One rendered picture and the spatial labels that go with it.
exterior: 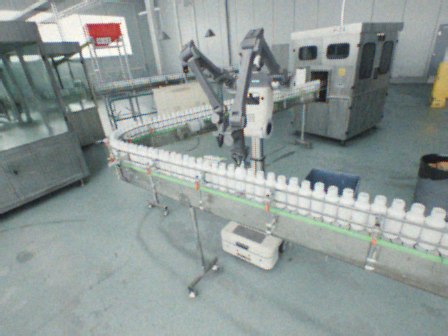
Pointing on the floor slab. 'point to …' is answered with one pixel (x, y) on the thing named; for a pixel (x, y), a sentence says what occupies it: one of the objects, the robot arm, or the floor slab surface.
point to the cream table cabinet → (179, 98)
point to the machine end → (346, 76)
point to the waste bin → (432, 184)
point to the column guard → (440, 87)
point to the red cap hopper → (106, 34)
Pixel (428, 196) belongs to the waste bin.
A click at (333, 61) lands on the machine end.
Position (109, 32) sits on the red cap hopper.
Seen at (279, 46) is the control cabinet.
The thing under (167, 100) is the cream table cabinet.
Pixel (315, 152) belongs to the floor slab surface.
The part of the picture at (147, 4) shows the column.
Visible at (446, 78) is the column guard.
